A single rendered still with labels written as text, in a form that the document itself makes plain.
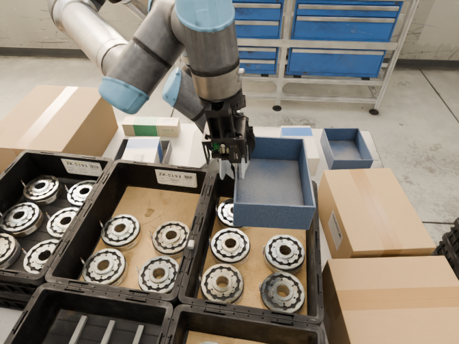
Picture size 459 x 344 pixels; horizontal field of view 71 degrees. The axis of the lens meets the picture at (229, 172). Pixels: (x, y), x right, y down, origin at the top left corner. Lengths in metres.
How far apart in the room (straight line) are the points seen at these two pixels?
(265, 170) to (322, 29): 1.99
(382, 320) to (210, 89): 0.62
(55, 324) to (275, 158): 0.63
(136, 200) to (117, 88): 0.54
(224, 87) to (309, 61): 2.25
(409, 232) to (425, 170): 1.68
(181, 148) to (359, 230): 0.79
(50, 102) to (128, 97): 0.93
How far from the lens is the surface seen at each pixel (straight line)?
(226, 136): 0.53
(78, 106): 1.39
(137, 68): 0.55
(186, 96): 1.08
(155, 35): 0.54
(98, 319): 0.87
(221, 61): 0.47
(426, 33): 3.89
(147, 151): 1.25
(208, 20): 0.45
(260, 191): 0.70
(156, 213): 0.99
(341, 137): 1.47
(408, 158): 2.71
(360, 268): 0.89
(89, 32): 0.69
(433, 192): 2.52
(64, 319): 0.89
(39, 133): 1.30
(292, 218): 0.63
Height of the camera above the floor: 1.59
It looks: 44 degrees down
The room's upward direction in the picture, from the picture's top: straight up
